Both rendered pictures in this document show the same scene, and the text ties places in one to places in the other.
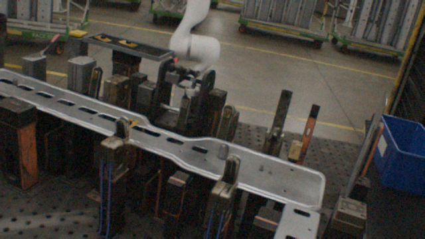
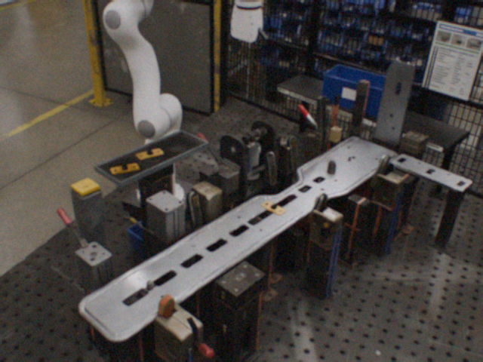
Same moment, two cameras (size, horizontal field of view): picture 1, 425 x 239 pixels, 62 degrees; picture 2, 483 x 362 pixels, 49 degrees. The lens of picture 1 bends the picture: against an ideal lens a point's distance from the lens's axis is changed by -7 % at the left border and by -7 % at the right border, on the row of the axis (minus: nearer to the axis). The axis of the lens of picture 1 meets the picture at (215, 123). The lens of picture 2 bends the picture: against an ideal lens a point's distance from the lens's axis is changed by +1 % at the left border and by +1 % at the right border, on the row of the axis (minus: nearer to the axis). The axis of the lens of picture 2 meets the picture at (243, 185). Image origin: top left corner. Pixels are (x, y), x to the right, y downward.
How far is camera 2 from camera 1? 1.80 m
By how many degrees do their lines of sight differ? 56
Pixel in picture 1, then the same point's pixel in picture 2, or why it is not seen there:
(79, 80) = (182, 222)
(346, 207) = (417, 138)
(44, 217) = (298, 338)
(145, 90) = (234, 177)
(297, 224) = (413, 165)
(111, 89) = (217, 200)
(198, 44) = (172, 109)
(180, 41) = (164, 117)
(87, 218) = (301, 305)
